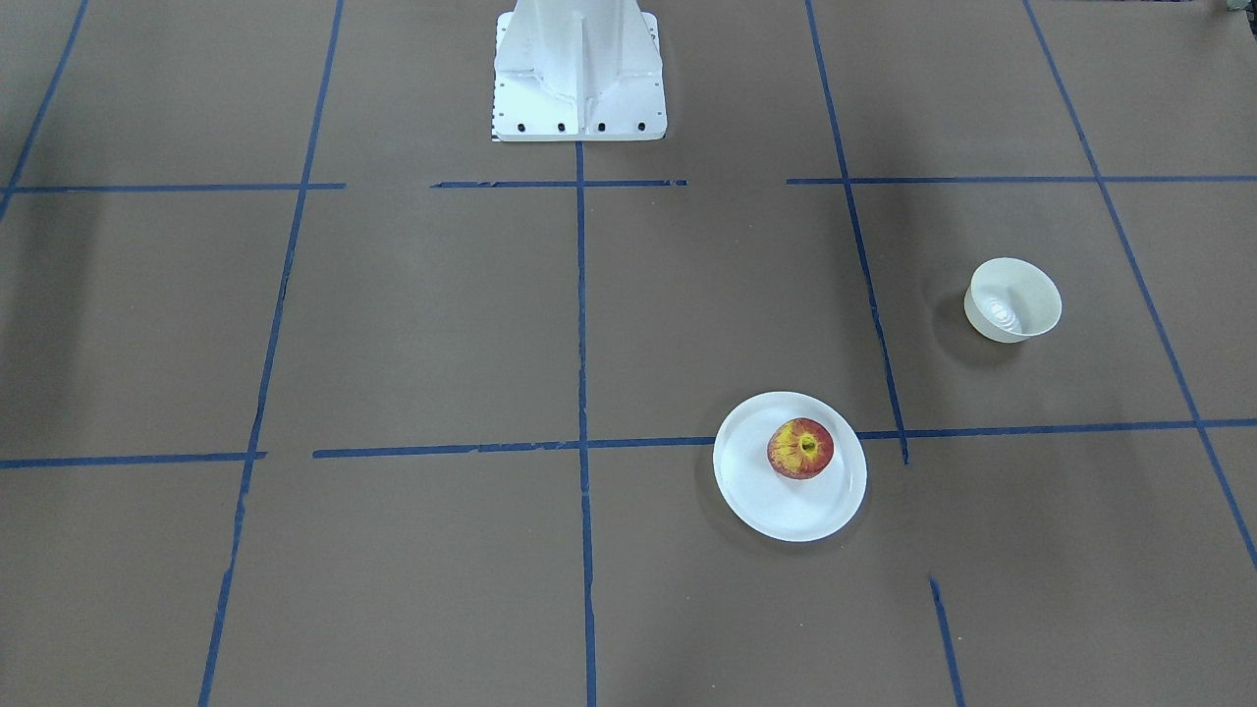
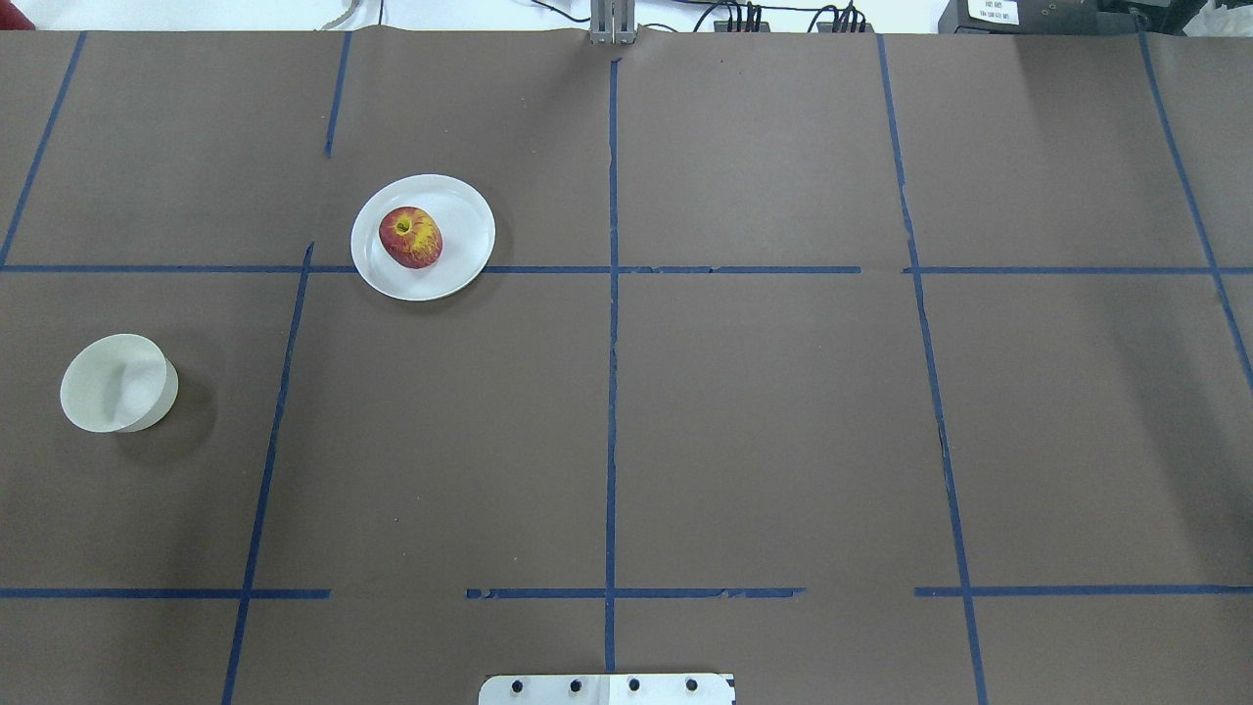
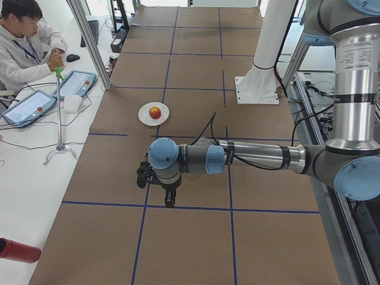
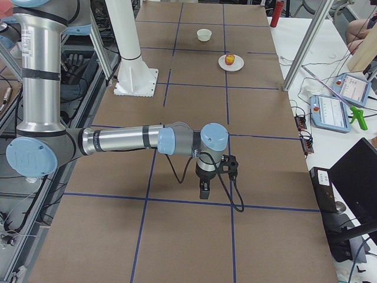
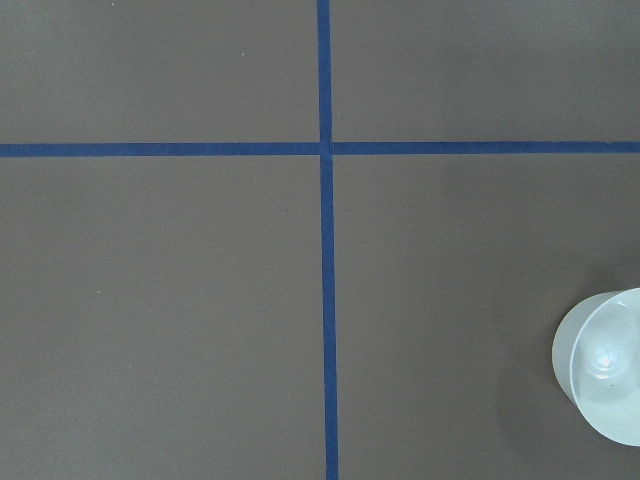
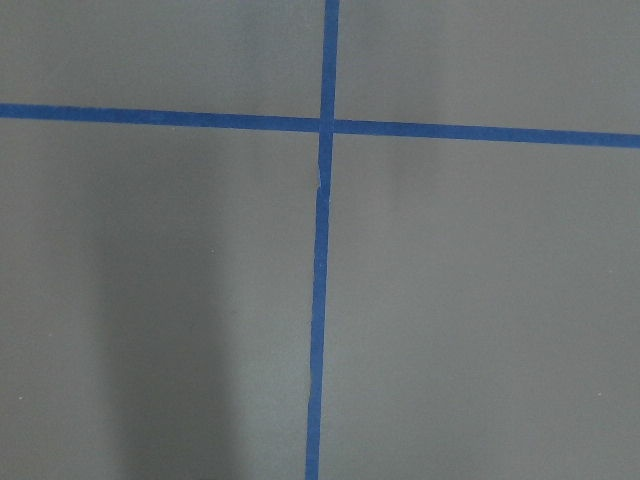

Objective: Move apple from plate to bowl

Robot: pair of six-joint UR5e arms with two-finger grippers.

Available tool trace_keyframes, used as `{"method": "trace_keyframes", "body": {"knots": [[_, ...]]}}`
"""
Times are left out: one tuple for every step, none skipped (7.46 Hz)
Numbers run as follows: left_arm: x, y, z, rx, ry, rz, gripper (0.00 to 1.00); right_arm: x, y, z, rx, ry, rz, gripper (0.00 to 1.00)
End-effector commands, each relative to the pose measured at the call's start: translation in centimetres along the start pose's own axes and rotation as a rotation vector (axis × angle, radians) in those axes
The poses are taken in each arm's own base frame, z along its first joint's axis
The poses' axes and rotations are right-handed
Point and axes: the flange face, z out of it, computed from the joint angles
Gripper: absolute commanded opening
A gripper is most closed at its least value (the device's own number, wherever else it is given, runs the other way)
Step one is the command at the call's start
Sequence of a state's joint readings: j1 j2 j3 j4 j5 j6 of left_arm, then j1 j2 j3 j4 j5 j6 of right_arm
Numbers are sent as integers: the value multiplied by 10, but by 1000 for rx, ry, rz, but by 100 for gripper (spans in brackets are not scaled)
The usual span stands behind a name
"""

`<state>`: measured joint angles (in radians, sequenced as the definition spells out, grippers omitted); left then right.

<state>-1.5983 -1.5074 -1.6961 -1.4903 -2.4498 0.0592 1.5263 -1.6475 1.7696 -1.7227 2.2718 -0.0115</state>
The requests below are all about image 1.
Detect white small bowl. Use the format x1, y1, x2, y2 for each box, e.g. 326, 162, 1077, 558
962, 258, 1063, 343

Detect white round plate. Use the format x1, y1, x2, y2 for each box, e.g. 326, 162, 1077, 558
711, 391, 869, 542

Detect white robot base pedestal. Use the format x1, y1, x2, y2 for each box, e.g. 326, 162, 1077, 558
491, 1, 669, 142

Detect red yellow apple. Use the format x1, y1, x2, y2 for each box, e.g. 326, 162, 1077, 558
766, 416, 836, 481

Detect blue tape line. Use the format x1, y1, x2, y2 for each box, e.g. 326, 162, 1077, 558
310, 416, 1256, 460
804, 1, 911, 465

